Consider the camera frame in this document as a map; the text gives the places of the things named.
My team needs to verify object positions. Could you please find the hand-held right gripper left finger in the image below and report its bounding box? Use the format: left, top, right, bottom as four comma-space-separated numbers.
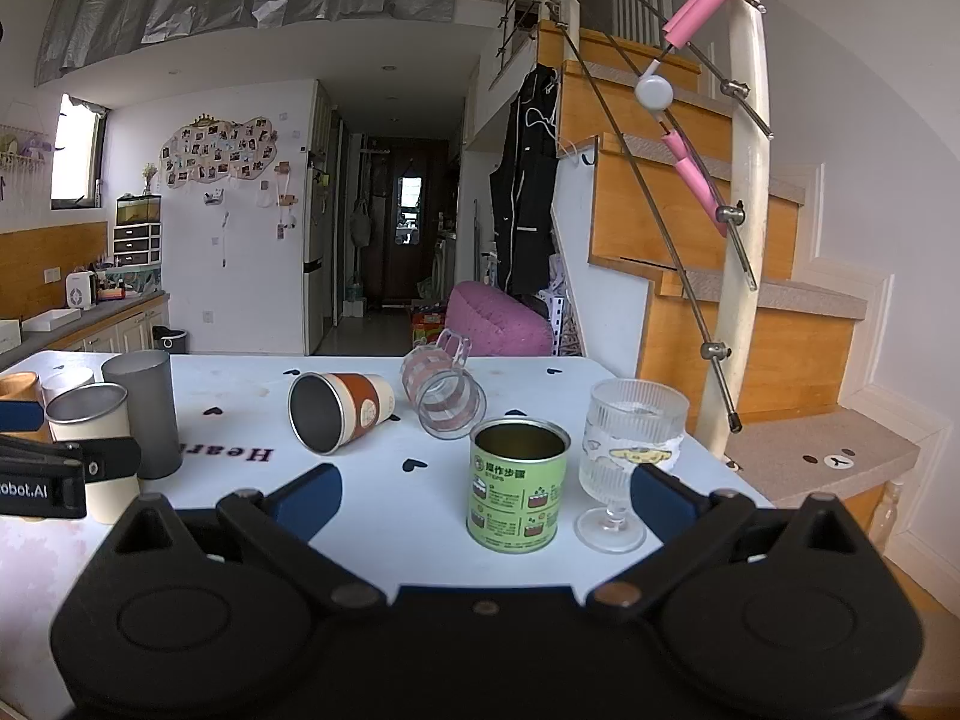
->
112, 463, 391, 612

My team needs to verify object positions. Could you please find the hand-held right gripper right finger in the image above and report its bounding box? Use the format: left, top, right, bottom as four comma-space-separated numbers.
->
585, 463, 871, 623

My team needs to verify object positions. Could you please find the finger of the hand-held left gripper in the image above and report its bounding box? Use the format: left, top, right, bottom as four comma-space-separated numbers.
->
0, 400, 46, 436
0, 431, 143, 483

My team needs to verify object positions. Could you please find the brown and white cup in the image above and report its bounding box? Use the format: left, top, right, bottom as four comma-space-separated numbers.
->
289, 371, 396, 455

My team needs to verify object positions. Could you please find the pink striped glass mug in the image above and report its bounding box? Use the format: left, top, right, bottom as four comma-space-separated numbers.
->
400, 328, 487, 441

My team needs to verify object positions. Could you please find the wooden cup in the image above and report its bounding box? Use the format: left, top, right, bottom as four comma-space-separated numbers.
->
0, 371, 40, 443

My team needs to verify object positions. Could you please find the white steel-lined cup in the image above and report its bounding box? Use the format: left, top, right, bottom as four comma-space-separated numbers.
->
45, 382, 143, 526

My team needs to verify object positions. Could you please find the small white cup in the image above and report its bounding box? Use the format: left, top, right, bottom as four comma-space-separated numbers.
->
41, 367, 96, 407

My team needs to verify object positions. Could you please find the tall grey cup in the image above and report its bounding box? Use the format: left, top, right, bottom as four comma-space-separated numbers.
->
101, 349, 182, 481

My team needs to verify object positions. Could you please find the clear ribbed goblet glass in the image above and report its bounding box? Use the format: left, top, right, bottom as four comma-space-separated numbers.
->
575, 379, 689, 554

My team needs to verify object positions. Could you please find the flat white box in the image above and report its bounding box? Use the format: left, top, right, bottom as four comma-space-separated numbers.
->
21, 307, 82, 335

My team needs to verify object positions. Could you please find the kitchen counter cabinet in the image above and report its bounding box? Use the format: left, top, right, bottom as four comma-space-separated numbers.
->
0, 291, 170, 374

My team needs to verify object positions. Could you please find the green tin can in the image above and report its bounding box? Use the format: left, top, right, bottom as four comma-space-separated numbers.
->
466, 420, 571, 554

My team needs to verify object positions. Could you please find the wooden staircase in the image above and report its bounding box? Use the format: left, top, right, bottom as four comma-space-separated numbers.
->
536, 19, 923, 541

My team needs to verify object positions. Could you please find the white perforated rack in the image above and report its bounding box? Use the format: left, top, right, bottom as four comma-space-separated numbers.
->
541, 289, 583, 357

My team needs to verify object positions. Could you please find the colourful red box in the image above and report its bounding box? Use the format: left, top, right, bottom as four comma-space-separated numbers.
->
411, 306, 451, 350

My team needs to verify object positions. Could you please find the white drawer unit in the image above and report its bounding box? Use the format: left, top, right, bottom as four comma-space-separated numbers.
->
112, 223, 164, 269

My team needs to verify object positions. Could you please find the fish tank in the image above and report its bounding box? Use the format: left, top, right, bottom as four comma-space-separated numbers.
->
115, 193, 163, 226

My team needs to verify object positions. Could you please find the pink pouf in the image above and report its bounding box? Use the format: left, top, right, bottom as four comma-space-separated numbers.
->
446, 280, 554, 357

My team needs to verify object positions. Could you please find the window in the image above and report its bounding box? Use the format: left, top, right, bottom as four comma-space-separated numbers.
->
51, 94, 106, 211

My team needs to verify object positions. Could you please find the dark door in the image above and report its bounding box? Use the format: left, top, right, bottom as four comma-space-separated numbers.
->
386, 139, 449, 308

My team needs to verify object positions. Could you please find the metal railing rod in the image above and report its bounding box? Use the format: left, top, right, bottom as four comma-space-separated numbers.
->
641, 0, 775, 140
551, 7, 743, 434

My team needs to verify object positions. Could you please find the pink foam tube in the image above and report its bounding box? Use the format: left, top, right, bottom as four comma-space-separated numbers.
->
664, 0, 740, 50
661, 129, 730, 237

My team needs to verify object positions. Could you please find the black hanging coat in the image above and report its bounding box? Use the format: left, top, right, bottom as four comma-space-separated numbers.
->
490, 64, 560, 301

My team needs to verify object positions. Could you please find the white round tag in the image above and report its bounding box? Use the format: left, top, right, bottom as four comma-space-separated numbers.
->
634, 75, 674, 112

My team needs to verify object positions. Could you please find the white wire wall rack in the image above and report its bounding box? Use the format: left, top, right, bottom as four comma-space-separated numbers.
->
0, 124, 55, 202

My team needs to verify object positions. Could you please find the white railing post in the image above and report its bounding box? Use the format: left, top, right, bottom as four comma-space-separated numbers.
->
694, 0, 775, 458

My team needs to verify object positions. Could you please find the photo wall collage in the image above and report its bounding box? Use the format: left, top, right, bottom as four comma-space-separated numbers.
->
159, 114, 280, 188

